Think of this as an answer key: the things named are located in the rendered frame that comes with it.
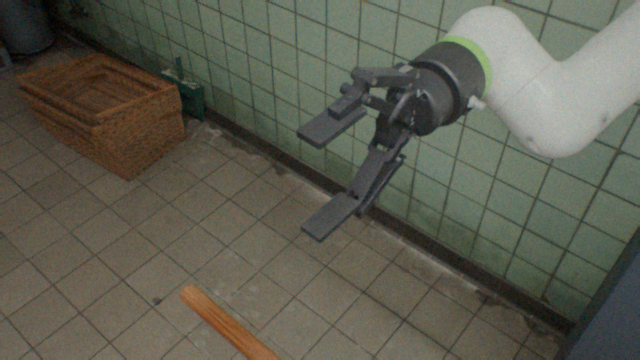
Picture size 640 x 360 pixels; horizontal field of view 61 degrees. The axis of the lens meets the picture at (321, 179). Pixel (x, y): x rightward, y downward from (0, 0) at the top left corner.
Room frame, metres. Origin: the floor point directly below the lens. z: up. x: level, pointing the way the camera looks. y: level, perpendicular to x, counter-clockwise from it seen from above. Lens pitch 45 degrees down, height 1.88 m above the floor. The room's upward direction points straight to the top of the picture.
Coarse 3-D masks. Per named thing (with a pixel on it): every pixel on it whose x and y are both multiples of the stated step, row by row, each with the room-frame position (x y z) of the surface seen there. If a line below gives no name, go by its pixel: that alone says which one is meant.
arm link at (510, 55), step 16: (464, 16) 0.65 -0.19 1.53; (480, 16) 0.63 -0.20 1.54; (496, 16) 0.63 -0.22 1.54; (512, 16) 0.64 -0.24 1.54; (448, 32) 0.63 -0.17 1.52; (464, 32) 0.60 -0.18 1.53; (480, 32) 0.60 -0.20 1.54; (496, 32) 0.61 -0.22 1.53; (512, 32) 0.61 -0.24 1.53; (528, 32) 0.63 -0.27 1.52; (480, 48) 0.58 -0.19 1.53; (496, 48) 0.59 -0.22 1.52; (512, 48) 0.59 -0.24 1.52; (528, 48) 0.60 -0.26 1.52; (496, 64) 0.57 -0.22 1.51; (512, 64) 0.58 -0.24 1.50; (528, 64) 0.58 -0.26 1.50; (544, 64) 0.58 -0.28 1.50; (496, 80) 0.57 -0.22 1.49; (512, 80) 0.57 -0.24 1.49; (528, 80) 0.56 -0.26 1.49; (496, 96) 0.57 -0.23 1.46; (512, 96) 0.56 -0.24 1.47
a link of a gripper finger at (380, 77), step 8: (400, 64) 0.50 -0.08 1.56; (352, 72) 0.44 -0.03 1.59; (368, 72) 0.44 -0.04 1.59; (376, 72) 0.44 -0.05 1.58; (384, 72) 0.46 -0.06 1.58; (392, 72) 0.47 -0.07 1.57; (400, 72) 0.48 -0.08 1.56; (408, 72) 0.48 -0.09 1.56; (416, 72) 0.48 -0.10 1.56; (368, 80) 0.42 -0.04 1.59; (376, 80) 0.43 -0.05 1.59; (384, 80) 0.44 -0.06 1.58; (392, 80) 0.45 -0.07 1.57; (400, 80) 0.46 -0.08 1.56; (408, 80) 0.47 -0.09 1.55; (416, 80) 0.49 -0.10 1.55
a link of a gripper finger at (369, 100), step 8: (344, 88) 0.44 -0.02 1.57; (368, 96) 0.42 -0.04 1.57; (376, 96) 0.47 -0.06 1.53; (368, 104) 0.42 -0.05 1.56; (376, 104) 0.43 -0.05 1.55; (384, 104) 0.44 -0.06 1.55; (392, 104) 0.45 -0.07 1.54; (384, 112) 0.44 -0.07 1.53; (392, 112) 0.45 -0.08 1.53; (400, 112) 0.46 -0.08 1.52; (408, 112) 0.47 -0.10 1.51; (408, 120) 0.47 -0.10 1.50
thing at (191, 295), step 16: (192, 288) 0.47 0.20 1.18; (192, 304) 0.44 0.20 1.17; (208, 304) 0.44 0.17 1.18; (208, 320) 0.42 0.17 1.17; (224, 320) 0.41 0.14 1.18; (224, 336) 0.39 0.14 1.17; (240, 336) 0.38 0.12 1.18; (240, 352) 0.37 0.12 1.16; (256, 352) 0.36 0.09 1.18; (272, 352) 0.36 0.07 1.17
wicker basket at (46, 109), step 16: (96, 80) 2.42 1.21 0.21; (128, 80) 2.36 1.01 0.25; (32, 96) 2.02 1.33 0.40; (48, 112) 2.01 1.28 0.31; (64, 112) 1.91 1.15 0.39; (80, 128) 1.88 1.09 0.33; (96, 128) 1.80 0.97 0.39; (112, 144) 1.84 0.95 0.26; (144, 144) 1.97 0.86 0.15; (128, 160) 1.88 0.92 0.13
